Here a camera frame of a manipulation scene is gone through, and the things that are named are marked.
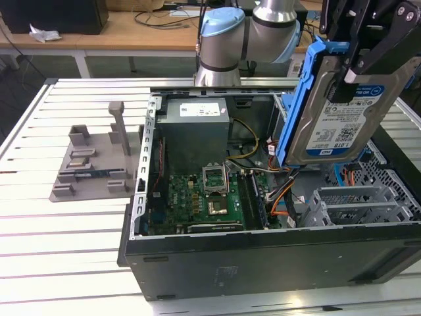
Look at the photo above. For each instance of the hard disk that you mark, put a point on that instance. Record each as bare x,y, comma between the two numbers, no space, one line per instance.
338,131

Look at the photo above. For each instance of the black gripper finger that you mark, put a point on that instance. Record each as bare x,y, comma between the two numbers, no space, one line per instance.
325,16
381,42

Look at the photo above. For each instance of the CPU socket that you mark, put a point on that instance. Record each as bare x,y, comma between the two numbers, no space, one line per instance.
217,205

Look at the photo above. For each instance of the grey disk bay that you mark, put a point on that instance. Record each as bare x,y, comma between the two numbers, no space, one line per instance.
345,197

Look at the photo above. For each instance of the black computer tower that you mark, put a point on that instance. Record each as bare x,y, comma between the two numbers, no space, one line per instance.
303,29

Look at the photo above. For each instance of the grey power supply unit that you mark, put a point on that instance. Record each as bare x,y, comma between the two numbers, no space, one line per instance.
194,138

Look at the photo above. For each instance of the grey drive cage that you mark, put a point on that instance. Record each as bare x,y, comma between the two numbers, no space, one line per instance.
278,131

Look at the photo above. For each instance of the green motherboard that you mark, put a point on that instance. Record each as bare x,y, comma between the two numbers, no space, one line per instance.
184,200

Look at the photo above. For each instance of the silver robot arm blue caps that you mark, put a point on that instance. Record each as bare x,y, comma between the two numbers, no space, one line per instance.
223,49

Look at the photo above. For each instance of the small CPU plate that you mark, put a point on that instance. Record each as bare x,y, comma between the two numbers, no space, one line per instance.
79,162

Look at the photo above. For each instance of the large black box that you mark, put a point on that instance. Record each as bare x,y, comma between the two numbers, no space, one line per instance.
49,16

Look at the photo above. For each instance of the blue RAM stick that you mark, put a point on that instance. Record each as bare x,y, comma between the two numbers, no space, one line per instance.
95,173

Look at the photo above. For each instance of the white tag with code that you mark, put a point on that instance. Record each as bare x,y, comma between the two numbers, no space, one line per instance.
296,69

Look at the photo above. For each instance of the black open PC case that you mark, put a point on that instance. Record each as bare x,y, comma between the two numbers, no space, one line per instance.
263,263

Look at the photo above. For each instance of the black graphics card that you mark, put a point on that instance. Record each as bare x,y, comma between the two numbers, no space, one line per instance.
213,227

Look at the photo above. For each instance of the crumpled white paper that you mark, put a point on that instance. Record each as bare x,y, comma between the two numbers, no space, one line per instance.
44,34

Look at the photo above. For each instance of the wooden desk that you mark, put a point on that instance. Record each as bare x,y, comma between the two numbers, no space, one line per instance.
131,39

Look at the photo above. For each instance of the grey parts rack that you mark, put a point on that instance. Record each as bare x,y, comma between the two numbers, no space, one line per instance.
98,158

